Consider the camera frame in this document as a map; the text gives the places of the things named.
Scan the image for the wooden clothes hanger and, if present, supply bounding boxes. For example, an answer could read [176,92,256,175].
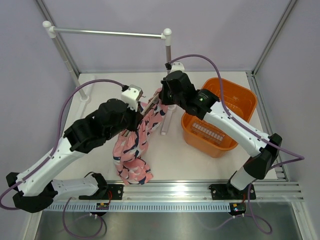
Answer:
[119,93,159,137]

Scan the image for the pink shark print shorts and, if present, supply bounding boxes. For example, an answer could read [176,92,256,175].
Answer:
[112,100,168,185]

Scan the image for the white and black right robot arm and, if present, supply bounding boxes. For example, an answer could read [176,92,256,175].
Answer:
[159,70,282,200]

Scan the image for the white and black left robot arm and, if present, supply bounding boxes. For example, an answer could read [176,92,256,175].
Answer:
[6,98,143,213]

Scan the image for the orange plastic basket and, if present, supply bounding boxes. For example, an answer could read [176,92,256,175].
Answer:
[181,77,258,158]

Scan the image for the metal clothes rack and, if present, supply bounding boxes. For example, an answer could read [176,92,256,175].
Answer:
[42,20,172,120]

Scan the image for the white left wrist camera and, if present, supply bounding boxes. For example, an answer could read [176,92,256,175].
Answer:
[120,84,143,112]

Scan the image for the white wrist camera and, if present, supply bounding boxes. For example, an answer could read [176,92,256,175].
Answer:
[165,61,185,74]
[120,84,143,112]

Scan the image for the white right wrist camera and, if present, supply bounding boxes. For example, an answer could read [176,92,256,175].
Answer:
[165,61,185,74]

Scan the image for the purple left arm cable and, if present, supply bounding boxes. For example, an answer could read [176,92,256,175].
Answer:
[0,79,127,237]

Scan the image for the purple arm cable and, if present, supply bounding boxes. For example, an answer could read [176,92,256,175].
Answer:
[0,79,127,237]
[167,54,305,236]

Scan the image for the white slotted cable duct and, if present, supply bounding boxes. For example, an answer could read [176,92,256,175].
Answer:
[45,201,231,213]

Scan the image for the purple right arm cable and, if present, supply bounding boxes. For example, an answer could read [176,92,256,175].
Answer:
[167,54,305,236]

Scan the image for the aluminium mounting rail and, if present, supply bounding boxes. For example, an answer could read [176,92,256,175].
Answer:
[31,180,305,203]

